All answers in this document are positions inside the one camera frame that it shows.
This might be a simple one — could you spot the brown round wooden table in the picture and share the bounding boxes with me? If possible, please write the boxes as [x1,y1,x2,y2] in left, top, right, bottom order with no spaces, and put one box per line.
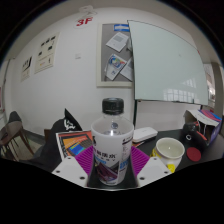
[0,120,34,158]

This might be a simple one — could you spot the white mug with yellow handle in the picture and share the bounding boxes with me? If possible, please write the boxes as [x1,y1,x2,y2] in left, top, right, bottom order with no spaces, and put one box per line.
[151,137,186,174]

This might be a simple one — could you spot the grey notice board with papers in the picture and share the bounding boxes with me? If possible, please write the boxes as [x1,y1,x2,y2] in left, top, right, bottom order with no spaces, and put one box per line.
[96,22,134,89]

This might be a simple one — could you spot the flat round red coaster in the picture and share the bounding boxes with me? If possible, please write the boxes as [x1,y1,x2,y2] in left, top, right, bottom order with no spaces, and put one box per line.
[185,146,203,162]

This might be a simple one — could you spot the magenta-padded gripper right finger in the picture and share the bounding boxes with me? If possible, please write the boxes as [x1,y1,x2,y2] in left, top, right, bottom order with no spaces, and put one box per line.
[128,145,172,188]

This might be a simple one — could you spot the black and red tool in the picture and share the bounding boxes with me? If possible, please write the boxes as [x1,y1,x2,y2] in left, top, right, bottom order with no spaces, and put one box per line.
[181,122,208,151]

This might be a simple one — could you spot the black bag with white print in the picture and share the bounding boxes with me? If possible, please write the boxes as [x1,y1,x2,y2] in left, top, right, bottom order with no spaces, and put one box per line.
[24,108,83,172]

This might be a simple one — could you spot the white flat case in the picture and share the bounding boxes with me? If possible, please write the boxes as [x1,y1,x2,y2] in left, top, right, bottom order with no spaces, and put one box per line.
[132,126,159,144]

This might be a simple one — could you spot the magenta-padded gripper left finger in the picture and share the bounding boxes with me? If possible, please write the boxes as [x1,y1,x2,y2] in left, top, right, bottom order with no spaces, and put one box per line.
[51,145,98,189]

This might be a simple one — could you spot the large whiteboard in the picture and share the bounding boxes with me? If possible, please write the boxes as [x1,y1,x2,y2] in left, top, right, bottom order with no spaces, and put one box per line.
[127,19,210,106]

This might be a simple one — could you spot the large white wall poster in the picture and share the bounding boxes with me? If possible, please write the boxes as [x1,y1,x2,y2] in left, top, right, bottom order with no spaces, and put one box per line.
[34,32,60,74]

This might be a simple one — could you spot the red wall sign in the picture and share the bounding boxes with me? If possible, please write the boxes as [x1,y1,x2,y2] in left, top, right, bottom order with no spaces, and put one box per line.
[74,16,94,28]

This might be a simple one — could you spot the colourful printed booklet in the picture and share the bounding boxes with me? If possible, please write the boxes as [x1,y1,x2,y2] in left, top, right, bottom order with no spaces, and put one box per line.
[55,129,94,161]

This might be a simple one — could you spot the black chair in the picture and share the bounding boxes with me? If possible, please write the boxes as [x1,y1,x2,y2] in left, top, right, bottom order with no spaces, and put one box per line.
[8,110,23,124]

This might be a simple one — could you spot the small white wall poster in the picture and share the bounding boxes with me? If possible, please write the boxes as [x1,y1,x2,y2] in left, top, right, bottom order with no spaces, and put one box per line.
[20,55,33,82]

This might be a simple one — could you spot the clear black-capped water bottle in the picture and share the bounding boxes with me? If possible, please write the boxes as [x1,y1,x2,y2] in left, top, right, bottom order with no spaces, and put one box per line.
[90,97,135,186]

